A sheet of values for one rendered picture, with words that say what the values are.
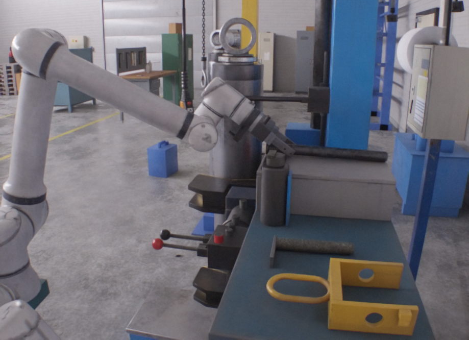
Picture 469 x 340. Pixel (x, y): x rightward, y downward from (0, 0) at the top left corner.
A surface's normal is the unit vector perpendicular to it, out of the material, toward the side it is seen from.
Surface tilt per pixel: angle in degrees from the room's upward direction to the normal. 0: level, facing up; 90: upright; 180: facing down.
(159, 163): 90
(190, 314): 0
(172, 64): 90
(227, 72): 90
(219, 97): 81
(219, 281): 0
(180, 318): 0
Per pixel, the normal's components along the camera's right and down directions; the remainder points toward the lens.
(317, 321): 0.01, -0.96
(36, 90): 0.39, 0.32
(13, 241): 0.89, 0.14
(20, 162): 0.10, 0.26
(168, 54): -0.19, 0.27
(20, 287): 0.79, -0.22
